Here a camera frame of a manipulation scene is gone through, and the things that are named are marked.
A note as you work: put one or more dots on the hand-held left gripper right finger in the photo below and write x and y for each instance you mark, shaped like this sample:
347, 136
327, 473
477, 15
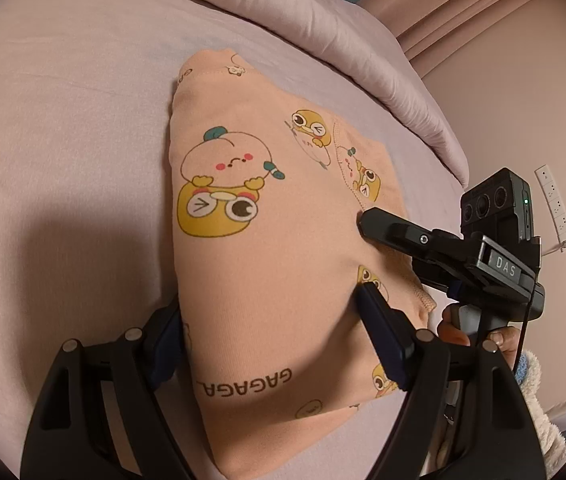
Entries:
383, 330

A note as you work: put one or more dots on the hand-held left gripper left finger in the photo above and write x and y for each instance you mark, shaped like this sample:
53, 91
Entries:
168, 345

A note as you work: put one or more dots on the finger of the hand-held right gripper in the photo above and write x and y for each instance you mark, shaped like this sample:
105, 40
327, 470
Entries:
435, 272
398, 232

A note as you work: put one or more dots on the peach cartoon print garment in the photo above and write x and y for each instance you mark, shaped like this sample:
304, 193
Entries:
273, 240

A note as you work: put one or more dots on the person's right forearm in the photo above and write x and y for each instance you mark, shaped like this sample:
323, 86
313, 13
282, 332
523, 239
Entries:
543, 410

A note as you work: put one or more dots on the person's right hand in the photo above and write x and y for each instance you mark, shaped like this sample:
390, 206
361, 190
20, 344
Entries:
450, 330

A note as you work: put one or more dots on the white power strip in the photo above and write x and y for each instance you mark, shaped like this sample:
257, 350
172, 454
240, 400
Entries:
555, 205

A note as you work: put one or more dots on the pink duvet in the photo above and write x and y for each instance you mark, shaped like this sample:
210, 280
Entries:
353, 45

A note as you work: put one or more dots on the pink curtain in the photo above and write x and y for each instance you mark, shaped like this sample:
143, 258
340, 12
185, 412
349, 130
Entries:
463, 5

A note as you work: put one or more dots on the pink bed sheet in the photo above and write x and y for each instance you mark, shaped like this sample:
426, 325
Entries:
63, 110

